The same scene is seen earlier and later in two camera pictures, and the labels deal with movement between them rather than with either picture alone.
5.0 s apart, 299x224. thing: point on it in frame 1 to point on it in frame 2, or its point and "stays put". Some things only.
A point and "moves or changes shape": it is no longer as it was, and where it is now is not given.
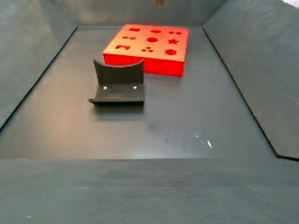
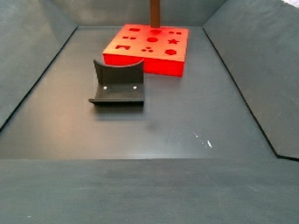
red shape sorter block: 159,46 stays put
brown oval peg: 159,3 moves or changes shape
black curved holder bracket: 119,85 stays put
